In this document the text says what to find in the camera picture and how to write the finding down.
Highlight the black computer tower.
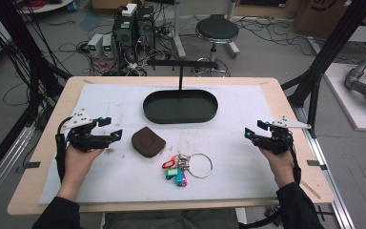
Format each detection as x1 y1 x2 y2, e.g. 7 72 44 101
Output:
136 4 156 52
112 3 139 63

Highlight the cardboard box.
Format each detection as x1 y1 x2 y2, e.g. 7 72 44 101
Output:
293 0 353 40

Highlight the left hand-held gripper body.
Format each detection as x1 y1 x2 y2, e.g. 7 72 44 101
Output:
60 109 115 153

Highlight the white table mat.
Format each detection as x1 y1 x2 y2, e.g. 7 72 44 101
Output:
37 83 281 205

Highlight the light wooden table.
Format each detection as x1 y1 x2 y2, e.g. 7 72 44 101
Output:
7 75 336 217

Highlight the person's left hand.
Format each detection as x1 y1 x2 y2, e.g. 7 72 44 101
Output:
62 144 105 192

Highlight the black metal frame with cables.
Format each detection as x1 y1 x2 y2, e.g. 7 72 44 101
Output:
0 0 73 189

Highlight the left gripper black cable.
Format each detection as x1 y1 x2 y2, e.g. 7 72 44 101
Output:
54 116 74 184

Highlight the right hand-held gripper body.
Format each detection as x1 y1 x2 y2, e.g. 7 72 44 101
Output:
254 115 313 156

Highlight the key ring with coloured tags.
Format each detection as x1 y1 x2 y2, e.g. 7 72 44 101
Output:
161 152 214 188

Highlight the black metal frame strut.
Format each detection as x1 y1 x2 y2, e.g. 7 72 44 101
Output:
280 0 366 138

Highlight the white platform board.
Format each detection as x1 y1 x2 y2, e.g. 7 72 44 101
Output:
323 62 366 134

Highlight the white power supply unit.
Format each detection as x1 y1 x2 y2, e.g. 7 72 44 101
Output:
101 33 115 59
87 32 105 59

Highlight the person's right hand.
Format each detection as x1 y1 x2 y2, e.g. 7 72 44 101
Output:
259 147 297 189

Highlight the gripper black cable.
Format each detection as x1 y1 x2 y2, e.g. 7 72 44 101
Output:
54 116 74 184
284 133 303 186

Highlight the black round stool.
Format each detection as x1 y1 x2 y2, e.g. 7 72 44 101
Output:
192 13 240 78

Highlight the brown wallet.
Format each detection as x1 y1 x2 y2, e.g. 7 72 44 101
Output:
131 126 168 159

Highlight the black oval tray with hook stand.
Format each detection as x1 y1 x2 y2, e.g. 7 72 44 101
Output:
142 58 219 125

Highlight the person's lap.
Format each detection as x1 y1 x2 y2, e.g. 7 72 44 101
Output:
102 208 240 229

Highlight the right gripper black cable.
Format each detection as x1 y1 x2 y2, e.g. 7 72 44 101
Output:
284 133 303 186

